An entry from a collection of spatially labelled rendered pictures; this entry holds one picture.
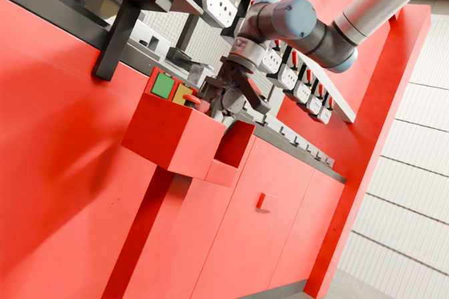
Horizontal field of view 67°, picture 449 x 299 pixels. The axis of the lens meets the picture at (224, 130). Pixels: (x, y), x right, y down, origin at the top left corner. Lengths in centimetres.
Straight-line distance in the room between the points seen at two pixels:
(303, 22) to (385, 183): 356
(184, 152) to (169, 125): 6
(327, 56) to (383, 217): 346
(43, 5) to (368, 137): 234
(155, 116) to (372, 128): 219
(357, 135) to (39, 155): 229
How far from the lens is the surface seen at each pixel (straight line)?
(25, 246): 88
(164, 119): 65
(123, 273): 77
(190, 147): 63
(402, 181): 413
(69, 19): 76
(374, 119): 272
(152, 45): 105
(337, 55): 76
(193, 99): 67
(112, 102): 83
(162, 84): 75
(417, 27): 298
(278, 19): 68
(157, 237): 74
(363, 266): 416
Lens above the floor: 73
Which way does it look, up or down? 3 degrees up
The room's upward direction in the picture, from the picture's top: 22 degrees clockwise
